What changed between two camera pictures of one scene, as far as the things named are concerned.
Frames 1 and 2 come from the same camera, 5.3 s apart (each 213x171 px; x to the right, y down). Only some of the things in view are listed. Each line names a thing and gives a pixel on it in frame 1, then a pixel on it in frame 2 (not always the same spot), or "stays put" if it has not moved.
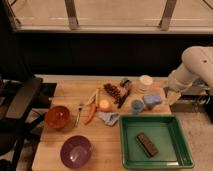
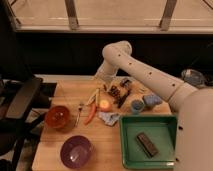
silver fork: x=79 y=110 stays put
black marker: x=123 y=99 stays put
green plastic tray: x=164 y=132 stays put
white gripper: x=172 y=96 → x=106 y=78
